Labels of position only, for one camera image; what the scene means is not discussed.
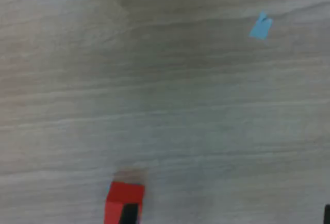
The blue tape piece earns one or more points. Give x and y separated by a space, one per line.
260 26

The red cube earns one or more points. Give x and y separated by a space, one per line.
123 191

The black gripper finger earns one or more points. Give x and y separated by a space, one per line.
327 215
129 215

